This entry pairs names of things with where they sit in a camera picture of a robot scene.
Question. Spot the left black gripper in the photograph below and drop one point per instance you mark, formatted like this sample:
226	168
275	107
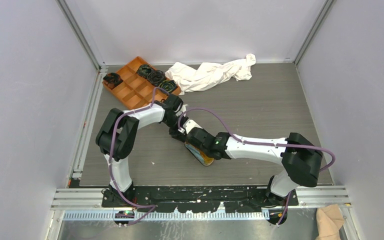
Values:
177	135

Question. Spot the orange sunglasses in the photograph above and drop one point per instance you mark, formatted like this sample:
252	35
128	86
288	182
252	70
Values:
204	159

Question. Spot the black glasses case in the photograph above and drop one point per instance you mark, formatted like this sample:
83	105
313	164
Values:
199	155

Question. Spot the blue cleaning cloth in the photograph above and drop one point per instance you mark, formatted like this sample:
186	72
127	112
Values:
193	150

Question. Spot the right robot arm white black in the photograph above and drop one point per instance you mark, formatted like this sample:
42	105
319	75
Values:
301	161

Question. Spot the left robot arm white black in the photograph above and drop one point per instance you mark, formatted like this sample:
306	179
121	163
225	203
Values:
117	135

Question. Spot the black coiled item right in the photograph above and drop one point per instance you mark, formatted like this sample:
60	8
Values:
168	86

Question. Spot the black coiled item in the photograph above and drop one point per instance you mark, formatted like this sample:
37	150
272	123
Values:
145	70
168	86
112	80
156	77

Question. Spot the black coiled item middle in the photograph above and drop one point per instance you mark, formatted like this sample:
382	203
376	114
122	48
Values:
156	77

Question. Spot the orange compartment tray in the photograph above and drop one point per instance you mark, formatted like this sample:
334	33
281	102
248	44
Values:
135	91

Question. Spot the black coiled item top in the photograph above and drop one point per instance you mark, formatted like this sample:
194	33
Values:
145	70

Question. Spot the white crumpled cloth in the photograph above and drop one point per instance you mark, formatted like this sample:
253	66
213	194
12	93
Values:
210	74

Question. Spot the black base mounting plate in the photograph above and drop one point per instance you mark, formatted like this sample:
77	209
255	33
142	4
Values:
197	199

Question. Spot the black coiled item far left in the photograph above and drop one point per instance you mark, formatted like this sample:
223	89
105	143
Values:
112	80

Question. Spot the beige cloth bottom right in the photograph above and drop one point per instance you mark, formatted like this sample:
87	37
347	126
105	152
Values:
329	222

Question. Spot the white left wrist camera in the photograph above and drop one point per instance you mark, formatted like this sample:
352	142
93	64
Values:
182	109

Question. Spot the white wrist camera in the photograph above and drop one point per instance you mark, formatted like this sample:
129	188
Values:
185	127
182	109

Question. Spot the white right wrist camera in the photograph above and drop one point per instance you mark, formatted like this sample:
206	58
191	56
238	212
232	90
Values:
185	127

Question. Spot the aluminium frame rail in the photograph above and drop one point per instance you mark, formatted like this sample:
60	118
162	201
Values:
72	197

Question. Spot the white slotted cable duct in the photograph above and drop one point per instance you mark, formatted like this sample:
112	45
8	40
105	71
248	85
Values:
129	215

